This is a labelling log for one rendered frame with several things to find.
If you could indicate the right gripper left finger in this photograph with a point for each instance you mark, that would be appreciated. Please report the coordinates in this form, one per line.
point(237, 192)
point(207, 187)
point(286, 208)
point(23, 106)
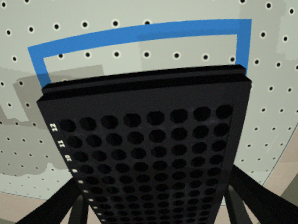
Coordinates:
point(56, 208)

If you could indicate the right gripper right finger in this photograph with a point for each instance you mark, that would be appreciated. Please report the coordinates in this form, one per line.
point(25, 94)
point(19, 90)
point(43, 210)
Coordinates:
point(267, 206)

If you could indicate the blue tape outline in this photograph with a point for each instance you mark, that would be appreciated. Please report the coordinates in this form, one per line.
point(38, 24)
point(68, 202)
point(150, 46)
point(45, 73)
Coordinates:
point(239, 27)

